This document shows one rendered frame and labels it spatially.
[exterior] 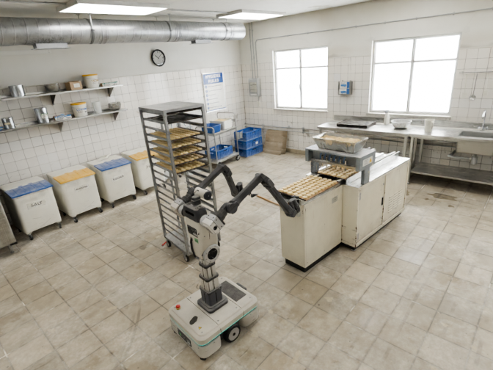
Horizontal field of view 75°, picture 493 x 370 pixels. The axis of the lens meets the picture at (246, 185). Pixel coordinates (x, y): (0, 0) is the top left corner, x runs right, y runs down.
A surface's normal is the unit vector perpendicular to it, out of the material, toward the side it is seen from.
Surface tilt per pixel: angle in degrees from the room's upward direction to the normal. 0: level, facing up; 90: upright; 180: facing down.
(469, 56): 90
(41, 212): 91
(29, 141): 90
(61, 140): 90
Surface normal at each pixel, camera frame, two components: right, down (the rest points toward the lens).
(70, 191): 0.72, 0.22
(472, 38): -0.67, 0.32
